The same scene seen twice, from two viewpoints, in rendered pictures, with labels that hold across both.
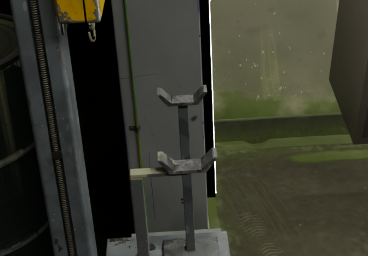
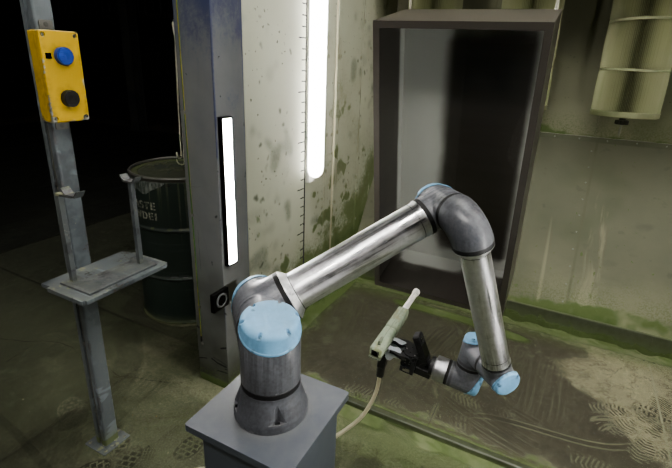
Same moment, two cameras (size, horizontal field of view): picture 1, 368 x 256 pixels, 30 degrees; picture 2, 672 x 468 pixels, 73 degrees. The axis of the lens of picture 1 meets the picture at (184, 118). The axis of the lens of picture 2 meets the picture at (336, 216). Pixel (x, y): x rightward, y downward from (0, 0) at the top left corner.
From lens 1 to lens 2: 1.27 m
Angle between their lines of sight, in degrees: 27
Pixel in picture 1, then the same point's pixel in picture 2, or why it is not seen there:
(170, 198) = (207, 259)
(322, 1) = not seen: hidden behind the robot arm
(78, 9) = (46, 115)
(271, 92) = not seen: hidden behind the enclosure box
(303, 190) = (383, 319)
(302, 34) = not seen: hidden behind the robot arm
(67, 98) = (57, 158)
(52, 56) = (51, 137)
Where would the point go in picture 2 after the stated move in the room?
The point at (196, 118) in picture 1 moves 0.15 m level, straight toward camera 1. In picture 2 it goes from (217, 217) to (189, 227)
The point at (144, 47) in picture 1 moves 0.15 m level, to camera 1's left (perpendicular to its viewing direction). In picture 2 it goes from (195, 171) to (169, 166)
